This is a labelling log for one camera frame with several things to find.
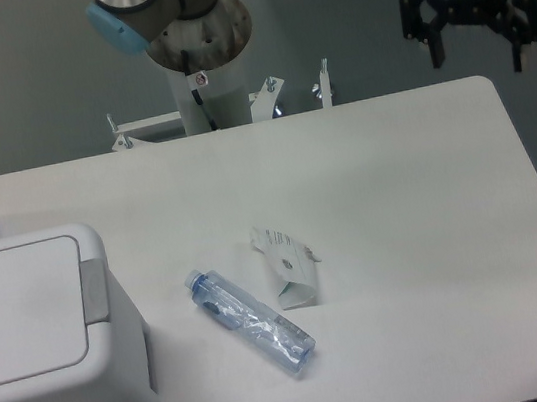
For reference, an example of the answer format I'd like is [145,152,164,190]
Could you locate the crumpled white paper carton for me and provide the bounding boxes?
[249,227,320,311]

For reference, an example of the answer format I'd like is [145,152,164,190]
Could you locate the white trash can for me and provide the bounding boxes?
[0,223,160,402]

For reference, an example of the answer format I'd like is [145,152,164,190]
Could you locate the grey trash can push button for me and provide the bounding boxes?
[79,259,110,325]

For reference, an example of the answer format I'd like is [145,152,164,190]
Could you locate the grey robot arm with blue cap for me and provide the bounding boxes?
[85,0,537,85]

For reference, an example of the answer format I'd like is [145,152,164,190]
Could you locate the crushed clear plastic bottle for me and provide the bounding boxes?
[185,270,316,374]

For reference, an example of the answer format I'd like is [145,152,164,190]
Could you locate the black cable on pedestal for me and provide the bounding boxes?
[179,45,219,136]

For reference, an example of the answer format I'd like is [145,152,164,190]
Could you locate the white metal frame bracket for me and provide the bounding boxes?
[101,56,340,154]

